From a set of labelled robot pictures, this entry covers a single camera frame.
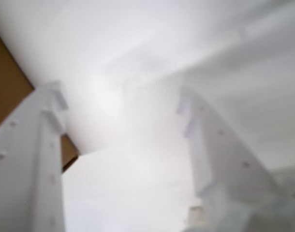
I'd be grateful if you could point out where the brown cardboard box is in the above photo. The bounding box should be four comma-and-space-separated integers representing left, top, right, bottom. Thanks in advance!
0, 25, 79, 174

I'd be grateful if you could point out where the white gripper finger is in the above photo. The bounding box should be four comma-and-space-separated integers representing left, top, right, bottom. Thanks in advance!
0, 81, 69, 232
176, 85, 295, 206

